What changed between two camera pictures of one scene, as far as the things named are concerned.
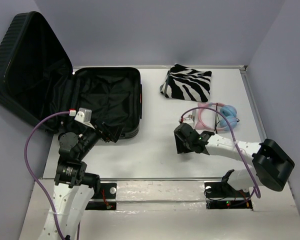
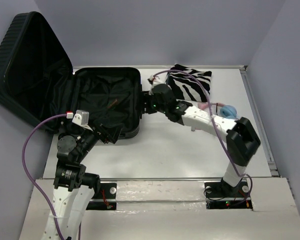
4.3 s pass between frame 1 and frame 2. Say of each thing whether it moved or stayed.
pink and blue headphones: stayed
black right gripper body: moved
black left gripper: stayed
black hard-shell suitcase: stayed
